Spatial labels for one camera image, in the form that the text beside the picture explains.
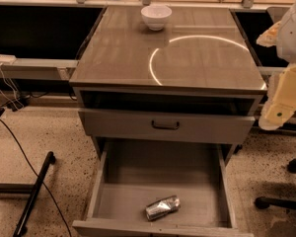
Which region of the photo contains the black office chair base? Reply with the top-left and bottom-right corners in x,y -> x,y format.
253,158 -> 296,212

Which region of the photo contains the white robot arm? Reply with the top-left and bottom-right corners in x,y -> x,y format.
257,2 -> 296,130

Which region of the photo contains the black drawer handle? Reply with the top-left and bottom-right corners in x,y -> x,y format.
151,120 -> 180,130

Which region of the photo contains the silver redbull can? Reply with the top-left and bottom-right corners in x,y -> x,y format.
145,196 -> 181,221

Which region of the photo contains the white ceramic bowl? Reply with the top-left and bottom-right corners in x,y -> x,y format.
141,5 -> 172,31

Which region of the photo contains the grey office chair back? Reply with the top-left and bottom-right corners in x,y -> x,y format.
266,7 -> 289,23

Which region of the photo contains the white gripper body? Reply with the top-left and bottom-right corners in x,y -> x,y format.
267,63 -> 296,97

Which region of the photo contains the white power strip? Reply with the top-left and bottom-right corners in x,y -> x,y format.
0,54 -> 17,64

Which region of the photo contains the black floor stand leg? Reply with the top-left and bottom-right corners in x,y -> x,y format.
13,152 -> 56,237

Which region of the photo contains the closed drawer with handle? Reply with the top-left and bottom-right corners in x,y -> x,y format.
79,109 -> 255,144

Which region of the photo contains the open lower drawer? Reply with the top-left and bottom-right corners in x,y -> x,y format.
73,139 -> 254,237

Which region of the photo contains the grey drawer cabinet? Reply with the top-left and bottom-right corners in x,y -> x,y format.
68,5 -> 268,156

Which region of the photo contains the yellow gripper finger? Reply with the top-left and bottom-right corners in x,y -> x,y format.
258,70 -> 296,131
256,21 -> 280,47

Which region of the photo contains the black floor cable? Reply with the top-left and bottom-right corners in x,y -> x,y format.
0,117 -> 73,237

